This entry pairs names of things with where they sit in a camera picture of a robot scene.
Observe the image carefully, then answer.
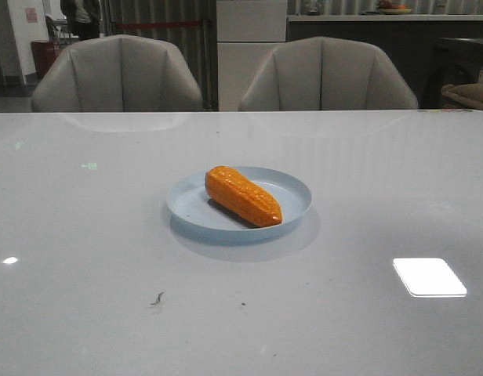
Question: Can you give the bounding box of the orange toy corn cob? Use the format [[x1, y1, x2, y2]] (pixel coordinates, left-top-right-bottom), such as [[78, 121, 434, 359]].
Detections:
[[205, 165, 283, 227]]

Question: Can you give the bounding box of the light blue round plate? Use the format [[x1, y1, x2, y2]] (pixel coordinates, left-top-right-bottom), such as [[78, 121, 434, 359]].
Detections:
[[166, 166, 311, 244]]

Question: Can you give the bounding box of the right beige leather chair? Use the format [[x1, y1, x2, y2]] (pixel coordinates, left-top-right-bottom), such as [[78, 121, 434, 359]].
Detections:
[[238, 37, 418, 111]]

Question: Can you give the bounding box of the beige leather chair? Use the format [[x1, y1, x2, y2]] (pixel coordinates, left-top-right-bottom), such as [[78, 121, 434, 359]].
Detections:
[[238, 37, 418, 111], [31, 34, 203, 112]]

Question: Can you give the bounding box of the white drawer cabinet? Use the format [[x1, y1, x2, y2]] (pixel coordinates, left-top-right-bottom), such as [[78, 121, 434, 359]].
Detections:
[[216, 1, 288, 111]]

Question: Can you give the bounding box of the left beige leather chair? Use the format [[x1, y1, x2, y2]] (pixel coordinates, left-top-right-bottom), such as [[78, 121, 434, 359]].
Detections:
[[31, 34, 203, 112]]

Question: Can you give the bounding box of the dark counter with white top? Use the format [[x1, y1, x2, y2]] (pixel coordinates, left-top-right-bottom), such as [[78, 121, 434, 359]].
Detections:
[[286, 15, 483, 108]]

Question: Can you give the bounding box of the fruit bowl on counter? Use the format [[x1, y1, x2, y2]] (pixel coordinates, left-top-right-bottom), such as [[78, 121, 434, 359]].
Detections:
[[376, 0, 412, 15]]

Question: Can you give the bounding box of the person in background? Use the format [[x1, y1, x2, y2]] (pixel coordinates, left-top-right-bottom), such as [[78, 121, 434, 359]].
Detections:
[[60, 0, 101, 41]]

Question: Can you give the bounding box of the red bin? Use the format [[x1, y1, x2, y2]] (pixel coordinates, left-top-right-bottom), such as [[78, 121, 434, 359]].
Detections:
[[31, 41, 62, 79]]

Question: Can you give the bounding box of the tan cushion at right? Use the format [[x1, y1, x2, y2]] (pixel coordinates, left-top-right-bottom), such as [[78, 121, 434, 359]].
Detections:
[[441, 83, 483, 110]]

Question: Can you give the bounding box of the pink wall notice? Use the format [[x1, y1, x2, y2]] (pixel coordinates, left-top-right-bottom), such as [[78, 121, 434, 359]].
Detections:
[[24, 8, 38, 23]]

